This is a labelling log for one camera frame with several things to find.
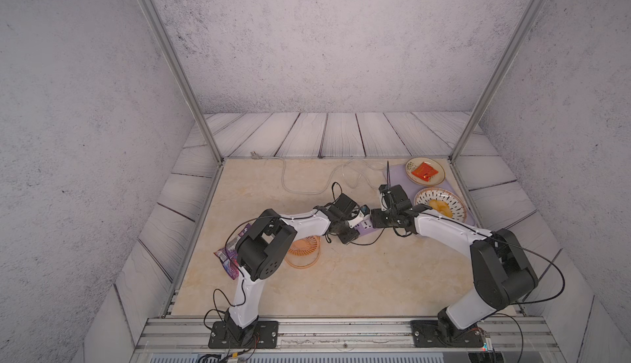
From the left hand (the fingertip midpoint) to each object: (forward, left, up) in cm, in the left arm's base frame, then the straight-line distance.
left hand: (356, 232), depth 95 cm
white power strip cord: (+43, +45, 0) cm, 62 cm away
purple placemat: (+30, -22, 0) cm, 37 cm away
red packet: (+29, -34, +2) cm, 45 cm away
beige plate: (+35, -31, +2) cm, 47 cm away
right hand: (+3, -7, +6) cm, 10 cm away
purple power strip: (+1, -3, +2) cm, 4 cm away
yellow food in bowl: (+9, -35, +3) cm, 36 cm away
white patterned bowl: (+13, -41, +2) cm, 43 cm away
